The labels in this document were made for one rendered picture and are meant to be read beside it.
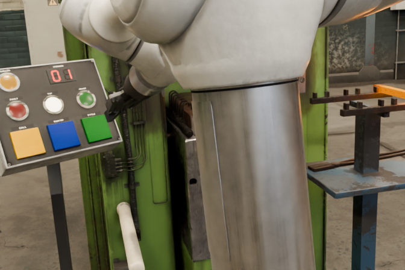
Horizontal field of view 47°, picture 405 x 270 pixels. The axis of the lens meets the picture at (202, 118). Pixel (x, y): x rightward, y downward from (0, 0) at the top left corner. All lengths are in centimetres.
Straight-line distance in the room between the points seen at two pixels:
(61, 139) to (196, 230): 60
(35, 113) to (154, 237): 76
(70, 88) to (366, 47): 738
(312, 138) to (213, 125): 154
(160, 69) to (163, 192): 90
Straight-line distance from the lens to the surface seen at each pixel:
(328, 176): 163
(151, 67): 96
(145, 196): 178
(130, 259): 141
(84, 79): 143
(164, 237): 186
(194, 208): 161
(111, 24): 88
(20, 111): 134
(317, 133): 194
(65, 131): 134
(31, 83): 138
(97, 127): 138
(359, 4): 47
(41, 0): 699
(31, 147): 130
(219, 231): 43
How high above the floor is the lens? 132
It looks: 13 degrees down
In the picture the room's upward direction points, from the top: 3 degrees counter-clockwise
